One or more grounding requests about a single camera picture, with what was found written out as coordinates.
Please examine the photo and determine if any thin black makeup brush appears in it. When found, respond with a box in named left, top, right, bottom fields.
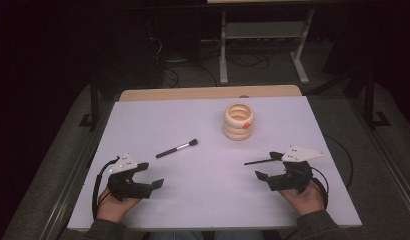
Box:
left=243, top=157, right=277, bottom=166

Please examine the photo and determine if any black stand leg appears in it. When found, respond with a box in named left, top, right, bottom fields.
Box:
left=78, top=74, right=101, bottom=132
left=363, top=69, right=392, bottom=131

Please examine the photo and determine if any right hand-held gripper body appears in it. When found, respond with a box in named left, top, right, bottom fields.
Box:
left=268, top=145, right=326, bottom=195

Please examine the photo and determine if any person's right hand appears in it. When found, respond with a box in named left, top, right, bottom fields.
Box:
left=279, top=181, right=326, bottom=217

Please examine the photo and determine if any person's left hand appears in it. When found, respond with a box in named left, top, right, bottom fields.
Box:
left=96, top=186, right=141, bottom=223

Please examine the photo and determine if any grey metal stand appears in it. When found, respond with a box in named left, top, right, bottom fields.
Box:
left=218, top=9, right=316, bottom=86

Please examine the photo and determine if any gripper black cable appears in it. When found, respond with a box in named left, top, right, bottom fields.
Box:
left=91, top=156, right=121, bottom=222
left=310, top=166, right=330, bottom=210

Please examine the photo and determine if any white table board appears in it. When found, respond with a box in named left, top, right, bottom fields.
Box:
left=66, top=95, right=363, bottom=232

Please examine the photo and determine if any makeup brush with silver ferrule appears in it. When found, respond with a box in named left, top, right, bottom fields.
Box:
left=155, top=138, right=199, bottom=159

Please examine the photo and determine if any black cable on floor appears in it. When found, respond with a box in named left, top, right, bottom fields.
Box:
left=322, top=134, right=355, bottom=190

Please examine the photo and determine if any tangle of floor cables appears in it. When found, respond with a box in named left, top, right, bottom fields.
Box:
left=149, top=35, right=219, bottom=88

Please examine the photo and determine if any metal floor rail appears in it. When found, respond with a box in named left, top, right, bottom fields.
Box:
left=351, top=98, right=410, bottom=214

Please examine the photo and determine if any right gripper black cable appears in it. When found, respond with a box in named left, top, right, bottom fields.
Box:
left=310, top=166, right=330, bottom=210

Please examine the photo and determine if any cream ribbed brush holder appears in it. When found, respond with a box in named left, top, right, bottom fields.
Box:
left=223, top=102, right=255, bottom=142

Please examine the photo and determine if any wooden table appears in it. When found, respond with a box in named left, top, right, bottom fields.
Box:
left=118, top=84, right=303, bottom=102

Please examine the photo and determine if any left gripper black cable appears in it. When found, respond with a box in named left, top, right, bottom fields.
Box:
left=91, top=156, right=121, bottom=222

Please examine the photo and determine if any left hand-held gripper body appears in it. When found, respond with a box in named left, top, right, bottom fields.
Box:
left=107, top=152, right=154, bottom=202

